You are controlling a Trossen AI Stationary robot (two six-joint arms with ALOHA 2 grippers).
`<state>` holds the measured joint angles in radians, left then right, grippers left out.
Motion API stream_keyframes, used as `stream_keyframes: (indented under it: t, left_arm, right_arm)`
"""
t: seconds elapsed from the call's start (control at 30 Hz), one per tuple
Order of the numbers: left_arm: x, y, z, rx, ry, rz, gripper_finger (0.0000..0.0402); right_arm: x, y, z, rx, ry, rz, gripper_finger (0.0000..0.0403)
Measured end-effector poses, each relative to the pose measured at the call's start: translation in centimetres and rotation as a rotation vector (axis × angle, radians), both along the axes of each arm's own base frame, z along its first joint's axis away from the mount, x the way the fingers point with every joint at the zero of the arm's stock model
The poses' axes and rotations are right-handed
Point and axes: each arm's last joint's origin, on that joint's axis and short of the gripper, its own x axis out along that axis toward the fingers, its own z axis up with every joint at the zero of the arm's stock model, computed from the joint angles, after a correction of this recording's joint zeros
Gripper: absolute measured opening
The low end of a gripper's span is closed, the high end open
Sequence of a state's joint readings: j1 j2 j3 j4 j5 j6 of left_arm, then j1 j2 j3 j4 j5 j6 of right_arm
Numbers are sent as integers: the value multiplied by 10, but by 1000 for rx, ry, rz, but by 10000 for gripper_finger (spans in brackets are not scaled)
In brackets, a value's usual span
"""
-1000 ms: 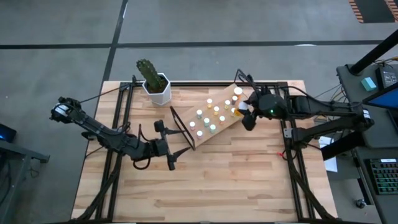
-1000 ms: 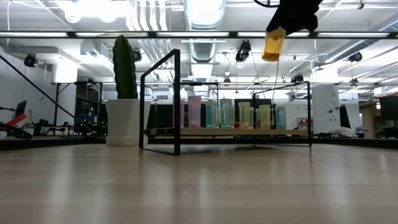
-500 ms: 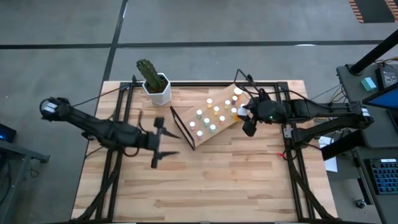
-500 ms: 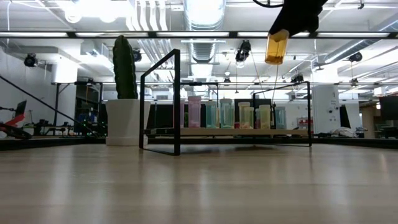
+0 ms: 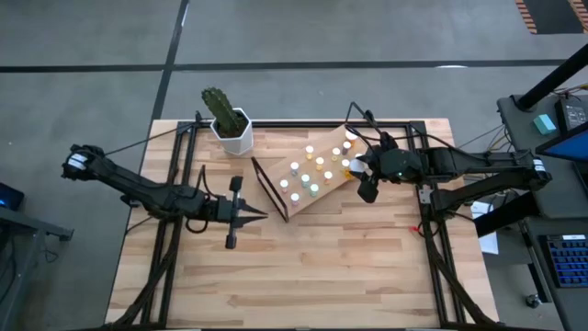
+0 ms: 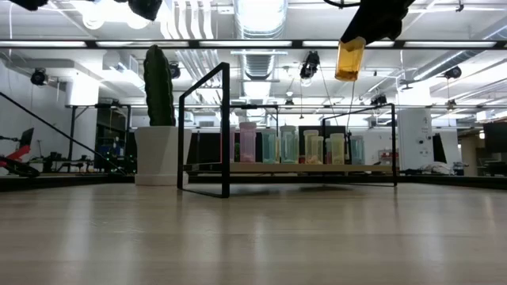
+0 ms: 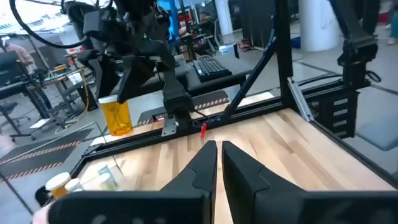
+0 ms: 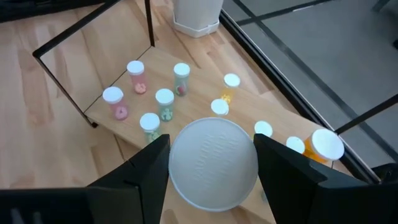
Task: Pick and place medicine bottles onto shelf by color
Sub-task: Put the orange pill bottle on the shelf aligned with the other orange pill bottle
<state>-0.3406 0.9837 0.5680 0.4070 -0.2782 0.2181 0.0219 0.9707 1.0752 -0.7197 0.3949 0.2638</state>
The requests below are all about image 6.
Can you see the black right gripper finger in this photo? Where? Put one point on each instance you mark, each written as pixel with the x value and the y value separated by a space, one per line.
pixel 362 27

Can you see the wooden shelf black metal frame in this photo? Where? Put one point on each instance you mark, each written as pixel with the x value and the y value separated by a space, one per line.
pixel 301 168

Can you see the white hexagonal plant pot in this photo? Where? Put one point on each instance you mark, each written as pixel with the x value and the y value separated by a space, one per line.
pixel 158 158

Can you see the green cactus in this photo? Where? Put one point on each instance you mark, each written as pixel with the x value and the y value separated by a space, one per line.
pixel 158 87

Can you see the blue pill bottle white cap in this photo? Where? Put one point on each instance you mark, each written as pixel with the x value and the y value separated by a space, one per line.
pixel 356 150

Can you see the pink pill bottle white cap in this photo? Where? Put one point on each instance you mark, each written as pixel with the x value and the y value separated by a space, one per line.
pixel 232 146
pixel 247 144

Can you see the yellow-green pill bottle white cap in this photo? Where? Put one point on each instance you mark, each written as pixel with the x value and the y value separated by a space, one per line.
pixel 337 149

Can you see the small black tilted monitor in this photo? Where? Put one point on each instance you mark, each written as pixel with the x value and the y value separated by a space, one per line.
pixel 25 138

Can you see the large orange pill bottle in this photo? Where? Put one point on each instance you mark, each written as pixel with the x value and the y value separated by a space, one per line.
pixel 350 59

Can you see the red object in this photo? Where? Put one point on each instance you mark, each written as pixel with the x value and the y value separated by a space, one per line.
pixel 21 152

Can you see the yellow-orange pill bottle white cap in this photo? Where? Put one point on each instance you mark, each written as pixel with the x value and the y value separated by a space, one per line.
pixel 310 148

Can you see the white pillar cabinet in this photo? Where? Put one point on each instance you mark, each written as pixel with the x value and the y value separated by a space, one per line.
pixel 414 138

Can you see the teal pill bottle white cap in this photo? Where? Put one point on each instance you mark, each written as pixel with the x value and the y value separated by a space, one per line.
pixel 269 146

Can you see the silver ventilation duct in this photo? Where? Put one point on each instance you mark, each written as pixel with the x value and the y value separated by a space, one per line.
pixel 257 65

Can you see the black equipment rack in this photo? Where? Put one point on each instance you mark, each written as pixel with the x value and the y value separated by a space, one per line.
pixel 103 138

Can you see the hanging black camera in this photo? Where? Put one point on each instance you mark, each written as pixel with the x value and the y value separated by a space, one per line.
pixel 309 65

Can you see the black beam with light strips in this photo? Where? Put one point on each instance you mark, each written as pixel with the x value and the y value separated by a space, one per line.
pixel 222 44

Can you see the black aluminium rig frame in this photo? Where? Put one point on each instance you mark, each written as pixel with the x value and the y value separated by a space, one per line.
pixel 59 182

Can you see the green pill bottle white cap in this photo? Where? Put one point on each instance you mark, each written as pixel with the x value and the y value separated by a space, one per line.
pixel 288 146

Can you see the hanging black spotlight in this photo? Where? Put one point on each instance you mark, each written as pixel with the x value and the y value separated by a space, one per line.
pixel 174 70
pixel 38 77
pixel 452 72

